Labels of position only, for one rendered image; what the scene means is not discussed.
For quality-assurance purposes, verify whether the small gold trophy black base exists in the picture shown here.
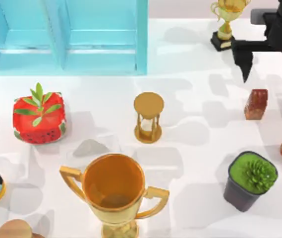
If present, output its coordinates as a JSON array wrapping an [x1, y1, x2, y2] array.
[[210, 0, 251, 52]]

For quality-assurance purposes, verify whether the reddish brown block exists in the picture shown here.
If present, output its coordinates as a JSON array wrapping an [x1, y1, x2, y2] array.
[[244, 89, 269, 121]]

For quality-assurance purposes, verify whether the gold hourglass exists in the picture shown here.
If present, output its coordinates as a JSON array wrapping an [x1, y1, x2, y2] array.
[[133, 92, 165, 144]]

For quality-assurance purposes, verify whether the black pot green succulent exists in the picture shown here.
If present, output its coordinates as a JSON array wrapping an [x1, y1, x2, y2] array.
[[223, 151, 279, 213]]

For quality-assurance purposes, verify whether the light blue rack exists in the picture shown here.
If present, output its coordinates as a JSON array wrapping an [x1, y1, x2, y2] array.
[[0, 0, 148, 76]]

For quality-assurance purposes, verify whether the large gold trophy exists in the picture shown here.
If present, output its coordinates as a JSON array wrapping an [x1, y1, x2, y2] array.
[[59, 153, 170, 238]]

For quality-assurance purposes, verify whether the watermelon print plant pot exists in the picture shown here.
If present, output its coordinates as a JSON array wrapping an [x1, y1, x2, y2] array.
[[12, 82, 67, 145]]

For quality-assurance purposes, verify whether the round wooden object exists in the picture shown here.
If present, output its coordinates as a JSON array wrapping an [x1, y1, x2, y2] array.
[[0, 219, 45, 238]]

